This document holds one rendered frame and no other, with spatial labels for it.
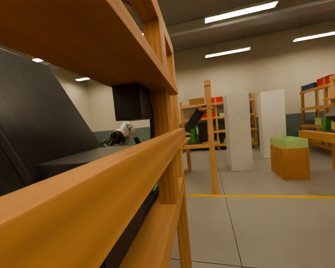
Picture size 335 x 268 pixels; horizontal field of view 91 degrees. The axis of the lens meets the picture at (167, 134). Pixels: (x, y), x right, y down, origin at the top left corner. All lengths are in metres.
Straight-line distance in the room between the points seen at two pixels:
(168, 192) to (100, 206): 0.77
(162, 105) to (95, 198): 0.73
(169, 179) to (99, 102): 8.88
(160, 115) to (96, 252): 0.74
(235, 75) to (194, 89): 1.82
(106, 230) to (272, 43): 8.69
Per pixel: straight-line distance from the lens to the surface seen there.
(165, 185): 0.93
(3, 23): 0.41
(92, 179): 0.18
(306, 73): 8.83
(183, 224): 1.54
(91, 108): 9.90
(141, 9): 0.95
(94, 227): 0.19
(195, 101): 7.30
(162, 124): 0.87
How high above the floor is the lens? 1.32
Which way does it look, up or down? 4 degrees down
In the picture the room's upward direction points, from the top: 5 degrees counter-clockwise
